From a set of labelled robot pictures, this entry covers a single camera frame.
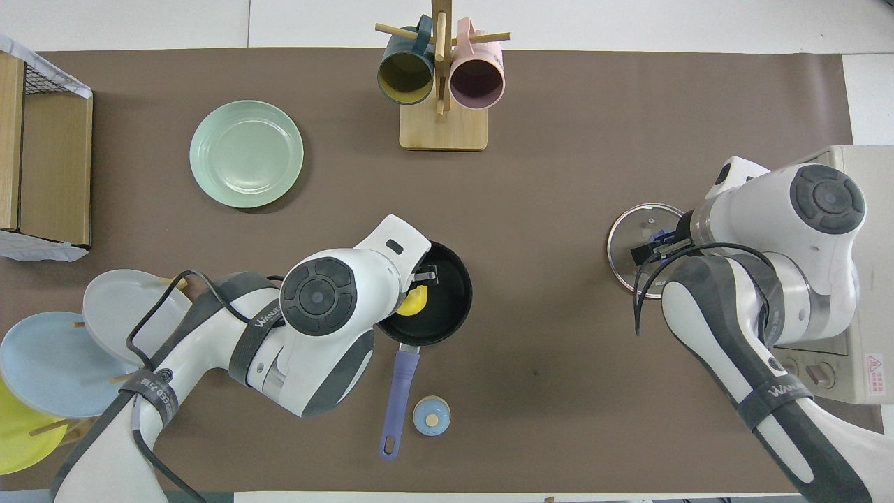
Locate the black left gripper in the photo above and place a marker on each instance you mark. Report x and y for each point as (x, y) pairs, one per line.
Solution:
(427, 274)

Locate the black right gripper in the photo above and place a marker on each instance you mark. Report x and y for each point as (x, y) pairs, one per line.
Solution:
(644, 255)

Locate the glass lid purple knob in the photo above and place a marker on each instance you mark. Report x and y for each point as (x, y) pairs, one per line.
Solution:
(625, 244)

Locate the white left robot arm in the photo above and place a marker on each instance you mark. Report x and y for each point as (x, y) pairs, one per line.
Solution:
(328, 328)

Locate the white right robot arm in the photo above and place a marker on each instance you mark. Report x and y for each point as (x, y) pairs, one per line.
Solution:
(782, 230)

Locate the light green plate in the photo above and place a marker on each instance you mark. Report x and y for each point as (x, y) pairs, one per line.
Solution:
(246, 154)

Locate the grey plate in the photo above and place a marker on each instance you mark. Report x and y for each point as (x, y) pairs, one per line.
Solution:
(112, 300)

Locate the light blue plate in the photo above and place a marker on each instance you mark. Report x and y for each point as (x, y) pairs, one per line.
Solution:
(49, 363)

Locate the yellow plate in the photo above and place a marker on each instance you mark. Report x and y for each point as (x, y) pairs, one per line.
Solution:
(17, 440)

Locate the brown table mat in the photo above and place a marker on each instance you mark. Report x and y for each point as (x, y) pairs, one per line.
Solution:
(559, 140)

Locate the wooden mug tree stand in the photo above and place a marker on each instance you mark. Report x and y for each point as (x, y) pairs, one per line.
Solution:
(443, 129)

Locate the pink mug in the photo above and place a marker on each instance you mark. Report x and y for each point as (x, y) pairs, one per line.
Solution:
(477, 82)

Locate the dark blue mug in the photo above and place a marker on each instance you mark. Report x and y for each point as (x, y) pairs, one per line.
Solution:
(405, 77)

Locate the beige toaster oven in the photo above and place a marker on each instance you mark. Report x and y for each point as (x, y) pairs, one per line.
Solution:
(873, 377)

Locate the wooden dish rack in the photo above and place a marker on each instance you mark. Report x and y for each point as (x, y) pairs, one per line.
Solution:
(77, 429)

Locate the wooden shelf box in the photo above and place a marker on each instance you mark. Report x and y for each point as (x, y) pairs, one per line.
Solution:
(56, 140)

